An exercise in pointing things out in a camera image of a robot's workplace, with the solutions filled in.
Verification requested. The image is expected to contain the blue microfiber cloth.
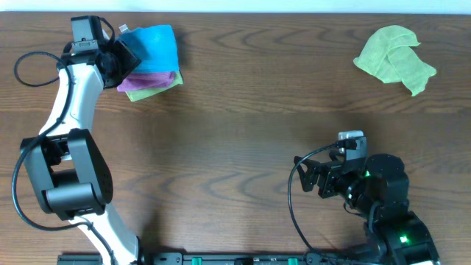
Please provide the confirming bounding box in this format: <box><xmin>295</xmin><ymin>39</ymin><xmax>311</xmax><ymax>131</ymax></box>
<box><xmin>119</xmin><ymin>24</ymin><xmax>180</xmax><ymax>74</ymax></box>

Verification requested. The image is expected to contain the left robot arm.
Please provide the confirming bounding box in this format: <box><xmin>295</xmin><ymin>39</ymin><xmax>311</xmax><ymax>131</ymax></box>
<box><xmin>12</xmin><ymin>38</ymin><xmax>142</xmax><ymax>264</ymax></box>

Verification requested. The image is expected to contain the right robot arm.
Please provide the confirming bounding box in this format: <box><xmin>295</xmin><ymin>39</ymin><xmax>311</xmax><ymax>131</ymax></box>
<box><xmin>291</xmin><ymin>131</ymin><xmax>441</xmax><ymax>264</ymax></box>

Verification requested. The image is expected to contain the folded green cloth under purple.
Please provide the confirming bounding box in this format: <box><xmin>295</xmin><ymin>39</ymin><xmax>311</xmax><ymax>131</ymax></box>
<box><xmin>126</xmin><ymin>71</ymin><xmax>183</xmax><ymax>102</ymax></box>

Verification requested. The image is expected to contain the crumpled lime green cloth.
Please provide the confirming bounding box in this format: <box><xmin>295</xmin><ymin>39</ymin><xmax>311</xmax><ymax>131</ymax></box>
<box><xmin>353</xmin><ymin>25</ymin><xmax>437</xmax><ymax>96</ymax></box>

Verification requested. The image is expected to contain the left black cable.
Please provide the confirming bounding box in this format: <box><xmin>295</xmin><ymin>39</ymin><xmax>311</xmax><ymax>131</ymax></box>
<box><xmin>10</xmin><ymin>16</ymin><xmax>118</xmax><ymax>265</ymax></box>

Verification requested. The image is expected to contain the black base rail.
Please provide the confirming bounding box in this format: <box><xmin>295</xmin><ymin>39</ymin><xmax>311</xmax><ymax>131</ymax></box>
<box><xmin>57</xmin><ymin>251</ymin><xmax>369</xmax><ymax>265</ymax></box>

